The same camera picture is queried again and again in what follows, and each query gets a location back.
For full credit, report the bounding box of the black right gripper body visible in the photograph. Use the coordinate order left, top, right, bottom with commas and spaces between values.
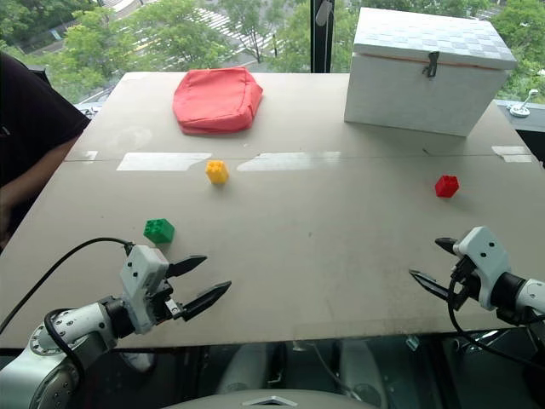
448, 254, 483, 313

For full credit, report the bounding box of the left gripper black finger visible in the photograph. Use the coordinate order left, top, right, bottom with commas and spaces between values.
181, 279, 232, 322
166, 255, 209, 279

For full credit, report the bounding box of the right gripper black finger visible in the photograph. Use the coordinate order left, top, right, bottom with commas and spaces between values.
434, 237, 460, 256
408, 268, 452, 302

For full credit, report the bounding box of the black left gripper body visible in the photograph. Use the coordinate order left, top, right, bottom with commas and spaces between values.
147, 279, 189, 328

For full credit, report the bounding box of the green toy building block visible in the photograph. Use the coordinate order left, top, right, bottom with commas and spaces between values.
143, 217, 176, 245

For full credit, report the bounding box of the red toy building block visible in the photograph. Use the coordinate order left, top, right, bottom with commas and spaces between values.
434, 174, 461, 199

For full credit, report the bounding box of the grey rounded shape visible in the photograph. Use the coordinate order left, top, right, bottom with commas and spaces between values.
215, 342, 291, 398
338, 339, 391, 406

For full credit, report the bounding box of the yellow toy building block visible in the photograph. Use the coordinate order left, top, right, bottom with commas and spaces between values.
204, 159, 230, 186

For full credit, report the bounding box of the white desk lamp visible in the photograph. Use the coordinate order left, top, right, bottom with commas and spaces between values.
508, 89, 540, 118

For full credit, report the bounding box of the red fabric bag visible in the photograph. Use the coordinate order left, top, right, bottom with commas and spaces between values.
172, 66, 265, 136

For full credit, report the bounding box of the white lidded box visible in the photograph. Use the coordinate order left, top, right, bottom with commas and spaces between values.
343, 6, 519, 138

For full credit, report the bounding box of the metal box latch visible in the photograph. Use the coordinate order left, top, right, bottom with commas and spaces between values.
422, 50, 441, 78

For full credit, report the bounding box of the person in dark shirt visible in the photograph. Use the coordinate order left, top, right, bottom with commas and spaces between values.
0, 50, 92, 189

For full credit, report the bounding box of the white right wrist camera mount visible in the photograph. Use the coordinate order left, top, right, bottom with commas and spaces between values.
452, 226, 513, 311

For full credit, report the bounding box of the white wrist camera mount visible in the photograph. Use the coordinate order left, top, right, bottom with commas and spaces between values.
452, 226, 513, 311
119, 244, 171, 336

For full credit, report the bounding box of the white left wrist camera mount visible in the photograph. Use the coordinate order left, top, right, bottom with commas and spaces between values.
119, 244, 171, 336

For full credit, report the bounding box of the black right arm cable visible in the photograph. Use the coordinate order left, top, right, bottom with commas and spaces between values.
446, 272, 545, 374

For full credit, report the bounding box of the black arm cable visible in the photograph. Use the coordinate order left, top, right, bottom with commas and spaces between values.
446, 272, 545, 374
0, 237, 136, 336

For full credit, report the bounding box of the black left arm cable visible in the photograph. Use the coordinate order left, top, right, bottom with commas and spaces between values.
0, 237, 136, 336

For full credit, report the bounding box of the black window frame post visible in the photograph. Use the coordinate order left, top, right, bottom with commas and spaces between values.
310, 0, 336, 74

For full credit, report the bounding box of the white blind cord pull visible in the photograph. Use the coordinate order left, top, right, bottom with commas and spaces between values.
315, 0, 334, 26

